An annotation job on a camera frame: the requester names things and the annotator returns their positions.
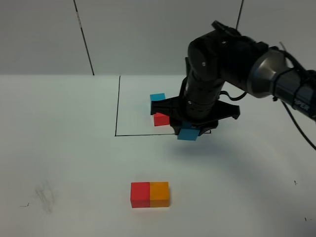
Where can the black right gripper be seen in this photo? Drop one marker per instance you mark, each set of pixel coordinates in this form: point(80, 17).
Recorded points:
point(202, 115)

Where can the orange cube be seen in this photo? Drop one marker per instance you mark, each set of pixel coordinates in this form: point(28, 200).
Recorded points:
point(159, 194)

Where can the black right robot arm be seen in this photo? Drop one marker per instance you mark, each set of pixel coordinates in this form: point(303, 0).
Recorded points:
point(224, 55)

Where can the blue template cube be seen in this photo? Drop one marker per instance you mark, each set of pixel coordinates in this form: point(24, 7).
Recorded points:
point(157, 97)

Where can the red template cube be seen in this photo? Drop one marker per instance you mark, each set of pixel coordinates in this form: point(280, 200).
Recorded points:
point(161, 119)

